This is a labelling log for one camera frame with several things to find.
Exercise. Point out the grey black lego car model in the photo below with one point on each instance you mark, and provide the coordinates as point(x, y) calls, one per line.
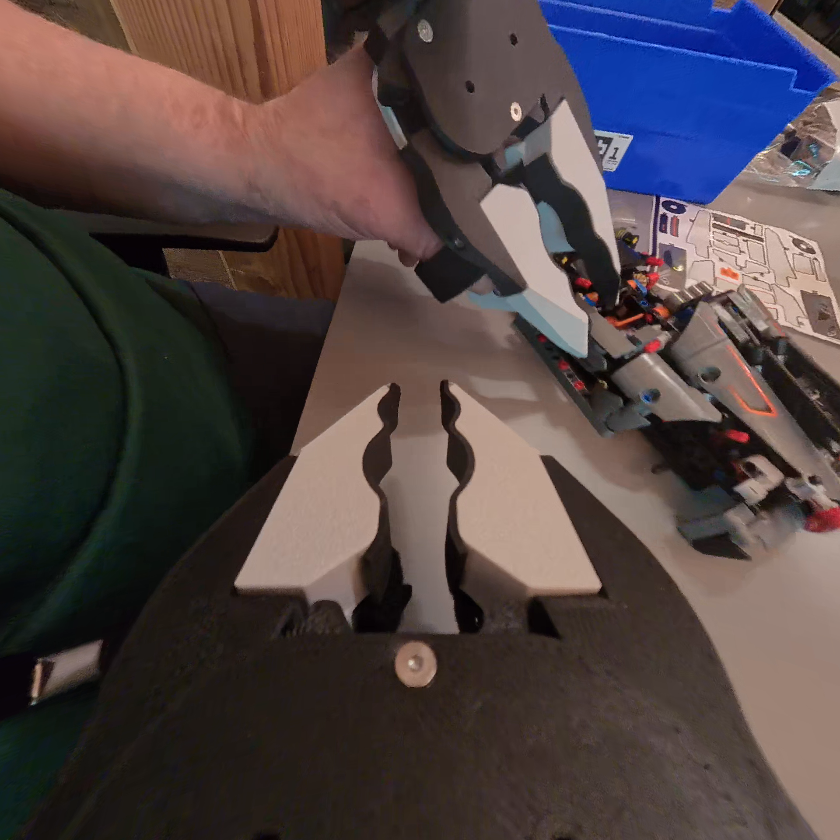
point(709, 354)

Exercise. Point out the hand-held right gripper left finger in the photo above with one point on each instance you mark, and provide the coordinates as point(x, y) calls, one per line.
point(308, 525)

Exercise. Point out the clear plastic bag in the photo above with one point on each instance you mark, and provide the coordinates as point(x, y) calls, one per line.
point(800, 144)

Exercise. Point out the white sticker sheet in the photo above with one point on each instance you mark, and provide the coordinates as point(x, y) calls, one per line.
point(754, 256)

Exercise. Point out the wooden post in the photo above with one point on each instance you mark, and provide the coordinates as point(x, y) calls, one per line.
point(262, 52)

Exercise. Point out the black chair armrest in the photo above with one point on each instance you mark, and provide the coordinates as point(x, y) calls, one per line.
point(216, 237)

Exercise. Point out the person's left hand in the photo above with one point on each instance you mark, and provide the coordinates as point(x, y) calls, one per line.
point(328, 151)

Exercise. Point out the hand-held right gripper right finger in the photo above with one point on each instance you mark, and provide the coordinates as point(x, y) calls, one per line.
point(525, 525)

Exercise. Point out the person's left forearm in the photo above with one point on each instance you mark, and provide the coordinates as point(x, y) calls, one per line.
point(131, 131)

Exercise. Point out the blue plastic bin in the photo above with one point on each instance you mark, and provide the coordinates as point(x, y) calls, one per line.
point(689, 98)

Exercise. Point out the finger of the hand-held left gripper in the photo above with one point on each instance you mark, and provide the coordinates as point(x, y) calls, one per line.
point(518, 243)
point(577, 164)

